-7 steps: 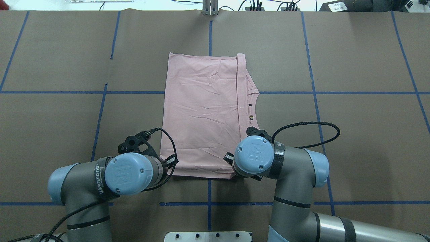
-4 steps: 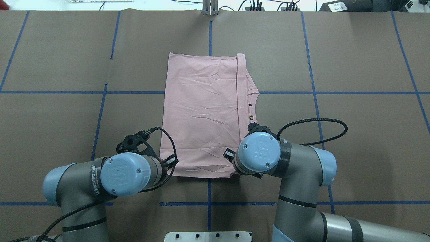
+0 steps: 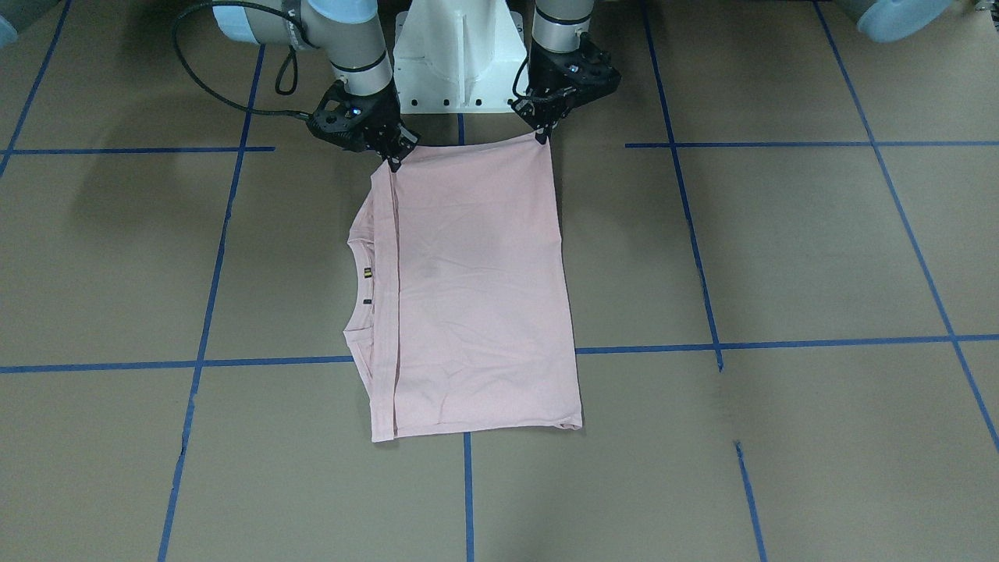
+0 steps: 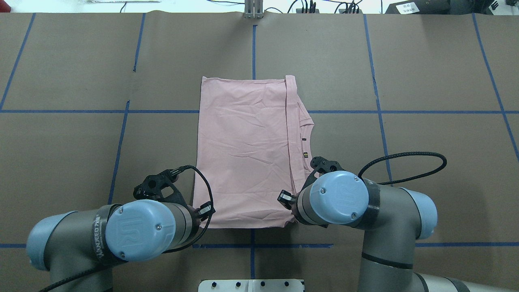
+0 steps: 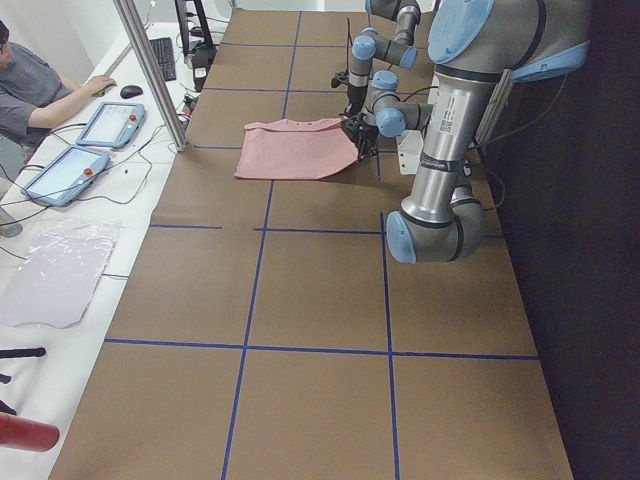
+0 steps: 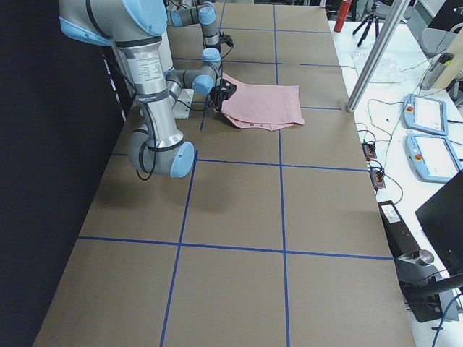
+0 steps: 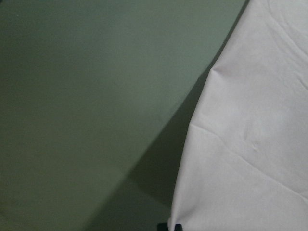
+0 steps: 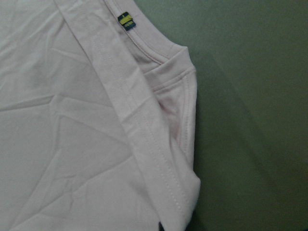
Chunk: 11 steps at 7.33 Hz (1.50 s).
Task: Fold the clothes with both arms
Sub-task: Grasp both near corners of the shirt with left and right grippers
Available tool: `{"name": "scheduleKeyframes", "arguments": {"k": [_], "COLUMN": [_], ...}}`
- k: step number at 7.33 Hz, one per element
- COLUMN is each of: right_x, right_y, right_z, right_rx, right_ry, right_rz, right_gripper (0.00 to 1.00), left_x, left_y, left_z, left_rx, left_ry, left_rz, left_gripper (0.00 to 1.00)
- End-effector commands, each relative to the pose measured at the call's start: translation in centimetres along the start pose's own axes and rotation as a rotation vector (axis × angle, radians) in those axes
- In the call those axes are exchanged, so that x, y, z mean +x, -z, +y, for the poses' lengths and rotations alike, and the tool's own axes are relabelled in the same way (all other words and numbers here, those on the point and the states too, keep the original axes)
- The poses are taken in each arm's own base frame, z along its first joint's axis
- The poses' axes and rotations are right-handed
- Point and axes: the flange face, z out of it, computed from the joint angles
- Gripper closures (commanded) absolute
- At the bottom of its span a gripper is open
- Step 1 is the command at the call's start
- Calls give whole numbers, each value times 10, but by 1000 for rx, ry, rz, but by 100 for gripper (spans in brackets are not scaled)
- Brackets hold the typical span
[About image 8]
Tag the pink t-shirt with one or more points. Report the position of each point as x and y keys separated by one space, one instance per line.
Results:
x=97 y=119

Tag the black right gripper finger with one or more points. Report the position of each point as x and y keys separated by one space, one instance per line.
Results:
x=160 y=227

